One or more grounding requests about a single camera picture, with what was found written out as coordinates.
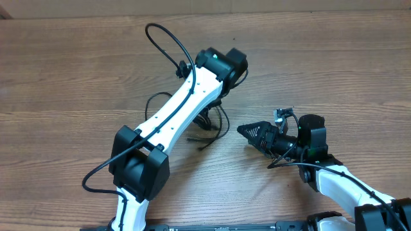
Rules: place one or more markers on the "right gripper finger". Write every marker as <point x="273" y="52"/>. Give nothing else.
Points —
<point x="260" y="145"/>
<point x="253" y="131"/>

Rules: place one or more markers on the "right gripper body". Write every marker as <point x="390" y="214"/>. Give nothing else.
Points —
<point x="274" y="141"/>

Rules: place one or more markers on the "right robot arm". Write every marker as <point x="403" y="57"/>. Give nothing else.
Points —
<point x="301" y="142"/>

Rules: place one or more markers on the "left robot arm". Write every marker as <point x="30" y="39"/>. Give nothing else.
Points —
<point x="141" y="156"/>

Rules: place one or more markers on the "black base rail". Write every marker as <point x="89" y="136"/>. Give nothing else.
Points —
<point x="278" y="226"/>

